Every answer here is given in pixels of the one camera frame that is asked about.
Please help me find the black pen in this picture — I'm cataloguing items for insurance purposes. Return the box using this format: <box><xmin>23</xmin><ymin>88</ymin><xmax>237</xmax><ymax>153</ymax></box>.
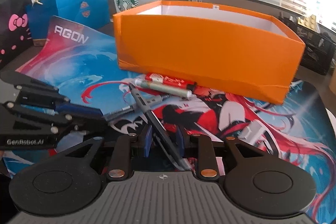
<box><xmin>129</xmin><ymin>83</ymin><xmax>191</xmax><ymax>171</ymax></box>

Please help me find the grey metal pen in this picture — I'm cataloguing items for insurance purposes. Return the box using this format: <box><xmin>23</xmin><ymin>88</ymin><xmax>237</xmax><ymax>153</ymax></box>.
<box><xmin>104</xmin><ymin>94</ymin><xmax>170</xmax><ymax>122</ymax></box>

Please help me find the black Hello Kitty bag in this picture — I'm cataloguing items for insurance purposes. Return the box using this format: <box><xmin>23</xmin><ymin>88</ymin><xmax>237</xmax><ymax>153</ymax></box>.
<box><xmin>0</xmin><ymin>0</ymin><xmax>33</xmax><ymax>68</ymax></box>

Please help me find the colourful anime desk mat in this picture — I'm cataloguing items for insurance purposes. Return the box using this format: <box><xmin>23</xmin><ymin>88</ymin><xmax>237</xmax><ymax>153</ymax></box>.
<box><xmin>9</xmin><ymin>16</ymin><xmax>335</xmax><ymax>223</ymax></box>

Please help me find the white small clip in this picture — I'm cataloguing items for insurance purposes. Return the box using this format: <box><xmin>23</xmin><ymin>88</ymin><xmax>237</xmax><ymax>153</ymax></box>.
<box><xmin>239</xmin><ymin>120</ymin><xmax>266</xmax><ymax>144</ymax></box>

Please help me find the red flat package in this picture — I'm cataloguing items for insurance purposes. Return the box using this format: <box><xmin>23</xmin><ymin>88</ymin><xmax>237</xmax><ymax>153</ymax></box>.
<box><xmin>145</xmin><ymin>73</ymin><xmax>197</xmax><ymax>91</ymax></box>

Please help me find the silver tube with label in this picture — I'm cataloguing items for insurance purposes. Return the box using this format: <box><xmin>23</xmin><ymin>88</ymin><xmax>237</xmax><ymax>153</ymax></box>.
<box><xmin>134</xmin><ymin>79</ymin><xmax>193</xmax><ymax>99</ymax></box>

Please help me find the blue paper bag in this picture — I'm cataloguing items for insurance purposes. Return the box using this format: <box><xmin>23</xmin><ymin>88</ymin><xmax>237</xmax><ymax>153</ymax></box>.
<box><xmin>26</xmin><ymin>0</ymin><xmax>110</xmax><ymax>40</ymax></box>

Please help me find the orange cardboard box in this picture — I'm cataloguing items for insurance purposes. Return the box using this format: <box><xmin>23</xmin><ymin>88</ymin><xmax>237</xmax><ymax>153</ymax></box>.
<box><xmin>113</xmin><ymin>1</ymin><xmax>305</xmax><ymax>104</ymax></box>

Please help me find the beige paper cup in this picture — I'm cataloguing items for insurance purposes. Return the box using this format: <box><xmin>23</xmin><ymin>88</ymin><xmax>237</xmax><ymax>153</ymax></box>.
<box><xmin>329</xmin><ymin>71</ymin><xmax>336</xmax><ymax>95</ymax></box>

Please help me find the black mesh desk organizer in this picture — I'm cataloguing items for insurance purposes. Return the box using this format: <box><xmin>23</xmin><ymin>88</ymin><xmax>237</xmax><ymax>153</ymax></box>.
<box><xmin>278</xmin><ymin>15</ymin><xmax>335</xmax><ymax>75</ymax></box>

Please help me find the yellow toy brick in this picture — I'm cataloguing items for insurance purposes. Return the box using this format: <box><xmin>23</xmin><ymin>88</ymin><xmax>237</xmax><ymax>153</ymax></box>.
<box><xmin>297</xmin><ymin>15</ymin><xmax>318</xmax><ymax>32</ymax></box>

